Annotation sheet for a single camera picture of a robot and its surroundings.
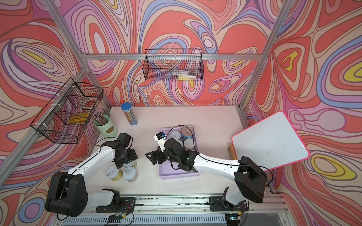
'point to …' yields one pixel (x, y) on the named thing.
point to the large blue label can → (187, 132)
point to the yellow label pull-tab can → (114, 173)
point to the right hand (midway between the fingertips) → (153, 154)
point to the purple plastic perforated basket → (169, 169)
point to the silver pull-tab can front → (129, 174)
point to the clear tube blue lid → (127, 108)
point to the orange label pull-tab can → (175, 134)
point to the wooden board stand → (231, 149)
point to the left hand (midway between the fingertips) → (132, 160)
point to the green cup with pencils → (105, 126)
